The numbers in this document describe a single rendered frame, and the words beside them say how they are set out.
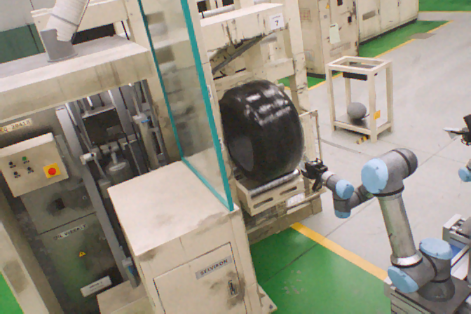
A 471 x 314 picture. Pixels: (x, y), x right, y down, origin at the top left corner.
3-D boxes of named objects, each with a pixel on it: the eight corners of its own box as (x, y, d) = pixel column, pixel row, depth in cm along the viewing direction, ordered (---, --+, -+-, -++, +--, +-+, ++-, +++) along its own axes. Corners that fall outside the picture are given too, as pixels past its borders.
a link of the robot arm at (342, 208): (360, 212, 186) (359, 192, 181) (341, 222, 182) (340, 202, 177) (348, 205, 192) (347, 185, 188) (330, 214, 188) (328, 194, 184)
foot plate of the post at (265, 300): (241, 329, 253) (240, 325, 251) (223, 301, 275) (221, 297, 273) (277, 308, 262) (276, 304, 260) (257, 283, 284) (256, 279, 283)
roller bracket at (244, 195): (248, 209, 220) (245, 193, 216) (219, 179, 253) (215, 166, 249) (254, 206, 221) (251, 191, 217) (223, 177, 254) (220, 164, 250)
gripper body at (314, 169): (315, 156, 198) (331, 165, 187) (317, 171, 201) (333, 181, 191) (303, 162, 195) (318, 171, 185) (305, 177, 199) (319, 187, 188)
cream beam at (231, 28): (194, 57, 219) (188, 30, 213) (179, 51, 240) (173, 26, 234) (288, 29, 239) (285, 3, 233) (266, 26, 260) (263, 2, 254)
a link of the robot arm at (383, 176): (441, 283, 155) (406, 150, 146) (413, 303, 150) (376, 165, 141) (415, 272, 166) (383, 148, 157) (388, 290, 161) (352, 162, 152)
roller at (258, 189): (243, 189, 224) (244, 196, 226) (247, 193, 221) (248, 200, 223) (296, 167, 236) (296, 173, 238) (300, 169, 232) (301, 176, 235)
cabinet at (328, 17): (324, 80, 640) (317, -2, 587) (298, 75, 684) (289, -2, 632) (361, 62, 684) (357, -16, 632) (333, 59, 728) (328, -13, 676)
